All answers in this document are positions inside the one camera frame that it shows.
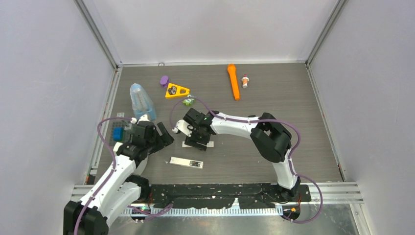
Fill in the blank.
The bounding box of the white rectangular thermometer device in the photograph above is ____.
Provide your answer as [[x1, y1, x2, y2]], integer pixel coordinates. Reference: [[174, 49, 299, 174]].
[[169, 157, 204, 169]]

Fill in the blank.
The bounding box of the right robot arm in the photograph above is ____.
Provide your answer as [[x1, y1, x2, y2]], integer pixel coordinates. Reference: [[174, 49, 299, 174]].
[[173, 108, 300, 201]]

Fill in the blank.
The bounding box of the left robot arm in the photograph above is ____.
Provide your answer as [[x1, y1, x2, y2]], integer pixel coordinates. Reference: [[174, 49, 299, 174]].
[[63, 120, 174, 235]]

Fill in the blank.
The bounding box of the grey lego baseplate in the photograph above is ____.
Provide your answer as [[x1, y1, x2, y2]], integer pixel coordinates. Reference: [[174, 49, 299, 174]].
[[108, 120, 134, 146]]

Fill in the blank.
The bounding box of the blue transparent plastic container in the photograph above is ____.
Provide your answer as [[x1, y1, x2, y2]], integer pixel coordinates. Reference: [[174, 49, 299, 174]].
[[130, 83, 157, 121]]

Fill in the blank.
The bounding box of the green owl toy block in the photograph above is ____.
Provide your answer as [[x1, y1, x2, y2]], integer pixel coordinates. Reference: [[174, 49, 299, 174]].
[[182, 94, 195, 106]]

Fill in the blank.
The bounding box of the blue lego brick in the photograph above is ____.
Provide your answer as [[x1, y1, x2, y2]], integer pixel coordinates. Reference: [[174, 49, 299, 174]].
[[113, 127, 124, 141]]

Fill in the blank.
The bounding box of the yellow triangle shape toy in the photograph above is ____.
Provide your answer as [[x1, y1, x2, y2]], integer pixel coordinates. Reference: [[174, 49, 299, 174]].
[[164, 83, 190, 99]]

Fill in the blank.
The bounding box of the purple cylinder toy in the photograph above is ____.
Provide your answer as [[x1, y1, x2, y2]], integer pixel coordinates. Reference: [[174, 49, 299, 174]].
[[160, 75, 170, 88]]

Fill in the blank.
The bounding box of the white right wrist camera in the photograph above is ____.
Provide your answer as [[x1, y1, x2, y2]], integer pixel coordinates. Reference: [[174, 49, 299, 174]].
[[172, 119, 194, 137]]

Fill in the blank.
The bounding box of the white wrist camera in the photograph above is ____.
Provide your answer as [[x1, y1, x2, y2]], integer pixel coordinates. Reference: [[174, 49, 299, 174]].
[[130, 114, 154, 129], [172, 119, 194, 137]]

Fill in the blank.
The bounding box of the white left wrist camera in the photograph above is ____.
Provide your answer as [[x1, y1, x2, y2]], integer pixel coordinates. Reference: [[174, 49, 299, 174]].
[[130, 114, 154, 129]]

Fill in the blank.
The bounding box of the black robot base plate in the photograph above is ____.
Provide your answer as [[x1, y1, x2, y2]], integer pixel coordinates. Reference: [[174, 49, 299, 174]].
[[148, 183, 312, 209]]

